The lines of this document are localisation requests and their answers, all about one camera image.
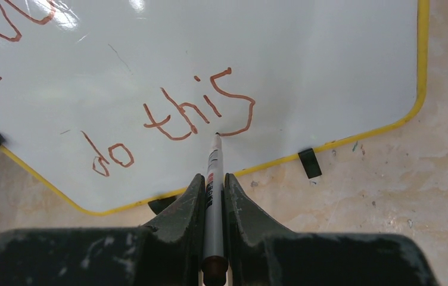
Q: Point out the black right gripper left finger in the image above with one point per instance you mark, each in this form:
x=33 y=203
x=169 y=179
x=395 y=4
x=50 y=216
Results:
x=167 y=250

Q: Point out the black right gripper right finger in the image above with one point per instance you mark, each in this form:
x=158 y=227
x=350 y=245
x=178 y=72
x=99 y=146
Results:
x=264 y=252

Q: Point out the white marker pen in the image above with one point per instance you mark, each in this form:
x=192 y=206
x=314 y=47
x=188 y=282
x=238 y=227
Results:
x=214 y=264

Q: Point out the yellow framed whiteboard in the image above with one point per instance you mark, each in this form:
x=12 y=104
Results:
x=114 y=103

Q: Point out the black whiteboard stand right foot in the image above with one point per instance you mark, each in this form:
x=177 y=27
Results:
x=310 y=163

